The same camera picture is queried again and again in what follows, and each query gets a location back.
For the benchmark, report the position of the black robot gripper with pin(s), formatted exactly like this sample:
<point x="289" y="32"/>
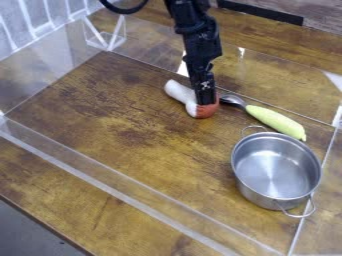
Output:
<point x="198" y="28"/>

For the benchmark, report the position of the red and white plush mushroom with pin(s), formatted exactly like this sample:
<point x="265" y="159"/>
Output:
<point x="185" y="95"/>

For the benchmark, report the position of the silver metal pot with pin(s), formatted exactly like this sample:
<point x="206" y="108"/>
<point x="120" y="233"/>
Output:
<point x="277" y="171"/>

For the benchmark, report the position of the clear acrylic enclosure panel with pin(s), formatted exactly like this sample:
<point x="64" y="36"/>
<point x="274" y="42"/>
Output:
<point x="106" y="161"/>

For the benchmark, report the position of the spoon with green handle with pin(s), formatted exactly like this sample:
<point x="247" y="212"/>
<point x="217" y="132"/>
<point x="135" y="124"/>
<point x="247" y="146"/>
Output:
<point x="267" y="116"/>

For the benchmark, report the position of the clear acrylic corner bracket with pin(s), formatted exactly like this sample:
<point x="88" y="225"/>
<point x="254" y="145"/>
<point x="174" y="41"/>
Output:
<point x="104" y="40"/>

